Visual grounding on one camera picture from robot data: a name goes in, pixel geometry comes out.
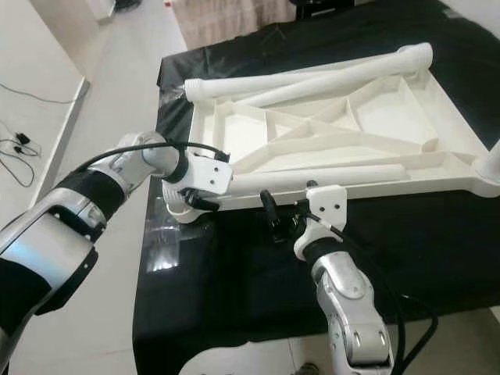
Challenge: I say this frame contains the white plastic table leg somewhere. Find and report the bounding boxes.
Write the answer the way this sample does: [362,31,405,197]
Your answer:
[234,43,434,109]
[230,162,407,196]
[471,139,500,198]
[184,55,399,102]

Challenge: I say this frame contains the black tablecloth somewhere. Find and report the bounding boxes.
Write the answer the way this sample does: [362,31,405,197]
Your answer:
[131,0,500,375]

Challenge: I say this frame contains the white plastic table top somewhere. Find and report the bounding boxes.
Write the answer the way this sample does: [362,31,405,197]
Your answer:
[162,43,500,223]

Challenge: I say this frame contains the beige fringed cloth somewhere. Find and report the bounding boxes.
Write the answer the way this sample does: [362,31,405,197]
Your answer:
[172,0,290,48]

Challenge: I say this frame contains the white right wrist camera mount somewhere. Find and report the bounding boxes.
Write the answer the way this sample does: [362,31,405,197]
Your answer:
[293,185,348,263]

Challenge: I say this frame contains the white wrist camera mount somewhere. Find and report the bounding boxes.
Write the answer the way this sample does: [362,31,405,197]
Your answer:
[293,185,348,263]
[184,152,234,198]

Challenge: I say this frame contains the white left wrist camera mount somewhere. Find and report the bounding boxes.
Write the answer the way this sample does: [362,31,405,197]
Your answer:
[184,152,234,198]

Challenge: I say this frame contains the black wall cable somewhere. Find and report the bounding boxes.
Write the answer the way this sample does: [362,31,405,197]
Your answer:
[0,117,40,188]
[0,78,88,106]

